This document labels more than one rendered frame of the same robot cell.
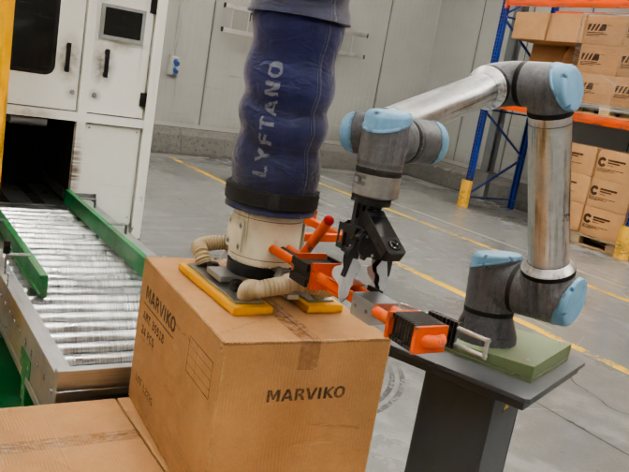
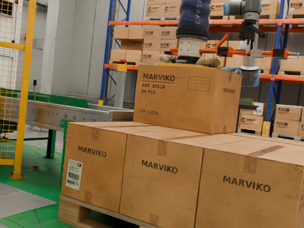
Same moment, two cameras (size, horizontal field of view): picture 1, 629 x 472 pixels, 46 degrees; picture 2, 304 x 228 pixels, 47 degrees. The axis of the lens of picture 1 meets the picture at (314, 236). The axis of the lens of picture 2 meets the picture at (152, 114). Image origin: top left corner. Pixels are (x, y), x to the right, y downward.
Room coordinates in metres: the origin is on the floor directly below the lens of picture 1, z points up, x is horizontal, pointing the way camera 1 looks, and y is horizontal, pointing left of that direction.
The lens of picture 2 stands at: (-0.36, 1.37, 0.74)
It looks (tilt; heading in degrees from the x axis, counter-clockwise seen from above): 3 degrees down; 335
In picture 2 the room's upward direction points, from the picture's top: 6 degrees clockwise
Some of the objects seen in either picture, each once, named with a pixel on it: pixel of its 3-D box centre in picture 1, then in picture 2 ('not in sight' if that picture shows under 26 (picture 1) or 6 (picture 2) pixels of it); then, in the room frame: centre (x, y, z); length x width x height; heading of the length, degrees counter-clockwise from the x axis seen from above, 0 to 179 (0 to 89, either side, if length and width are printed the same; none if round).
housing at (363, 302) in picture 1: (373, 307); (257, 54); (1.37, -0.14, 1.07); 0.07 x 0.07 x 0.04; 33
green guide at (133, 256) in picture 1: (115, 232); (31, 95); (3.46, 0.94, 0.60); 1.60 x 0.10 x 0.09; 33
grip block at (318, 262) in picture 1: (317, 271); (224, 51); (1.55, -0.02, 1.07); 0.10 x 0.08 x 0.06; 123
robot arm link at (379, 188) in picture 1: (374, 185); (250, 17); (1.43, -0.10, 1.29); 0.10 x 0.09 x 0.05; 122
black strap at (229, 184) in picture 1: (273, 193); (192, 34); (1.76, 0.11, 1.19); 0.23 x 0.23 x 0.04
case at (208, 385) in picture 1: (245, 369); (187, 98); (1.74, 0.11, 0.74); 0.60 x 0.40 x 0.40; 30
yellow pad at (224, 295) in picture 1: (223, 281); (182, 64); (1.71, 0.20, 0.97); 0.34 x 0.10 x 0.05; 33
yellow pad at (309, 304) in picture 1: (292, 280); not in sight; (1.81, 0.04, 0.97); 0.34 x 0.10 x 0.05; 33
